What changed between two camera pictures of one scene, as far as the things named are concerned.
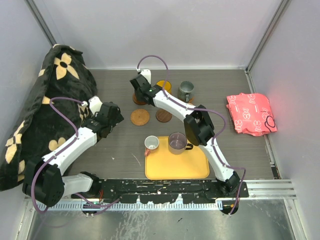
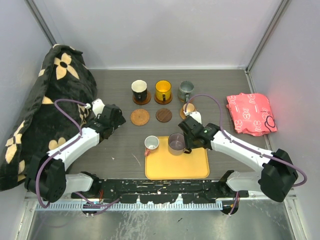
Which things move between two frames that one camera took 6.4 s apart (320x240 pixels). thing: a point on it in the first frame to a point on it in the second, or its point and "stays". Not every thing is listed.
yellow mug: [167, 85] stays
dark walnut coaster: [163, 115] stays
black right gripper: [147, 81] to [188, 144]
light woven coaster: [140, 117] stays
